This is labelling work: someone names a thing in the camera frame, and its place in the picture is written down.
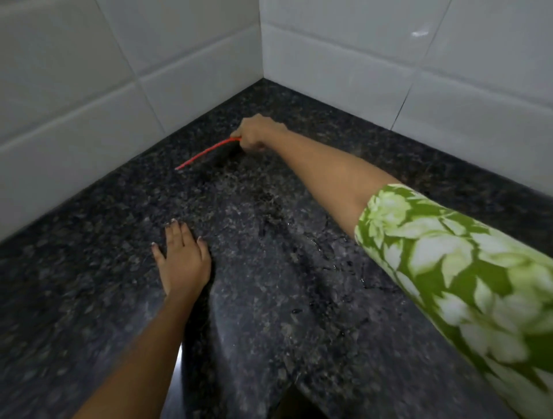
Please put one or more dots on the person's left hand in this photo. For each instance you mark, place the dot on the person's left hand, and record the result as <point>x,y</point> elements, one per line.
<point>185,267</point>

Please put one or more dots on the person's right hand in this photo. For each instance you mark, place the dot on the person's right hand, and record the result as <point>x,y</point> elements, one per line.
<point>258,131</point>

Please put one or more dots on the person's left middle finger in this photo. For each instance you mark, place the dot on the person's left middle finger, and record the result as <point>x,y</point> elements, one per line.
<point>177,237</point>

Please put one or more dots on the person's left thumb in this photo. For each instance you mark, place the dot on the person's left thumb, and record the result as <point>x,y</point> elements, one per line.
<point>204,252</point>

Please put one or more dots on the person's right fingers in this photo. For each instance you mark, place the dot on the person's right fingers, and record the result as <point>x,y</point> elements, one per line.
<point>249,142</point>

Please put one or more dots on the person's left little finger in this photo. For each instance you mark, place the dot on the person's left little finger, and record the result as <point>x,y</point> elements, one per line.
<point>158,254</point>

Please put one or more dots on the red scraper tool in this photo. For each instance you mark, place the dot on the red scraper tool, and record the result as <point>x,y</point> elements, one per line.
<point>207,152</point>

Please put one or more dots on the person's right forearm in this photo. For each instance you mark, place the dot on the person's right forearm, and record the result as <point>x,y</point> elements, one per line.
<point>328,172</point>

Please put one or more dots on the person's left forearm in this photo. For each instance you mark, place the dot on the person's left forearm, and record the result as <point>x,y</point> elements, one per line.
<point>147,358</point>

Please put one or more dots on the green white floral sleeve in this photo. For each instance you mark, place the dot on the green white floral sleeve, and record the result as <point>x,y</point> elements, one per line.
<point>462,280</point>

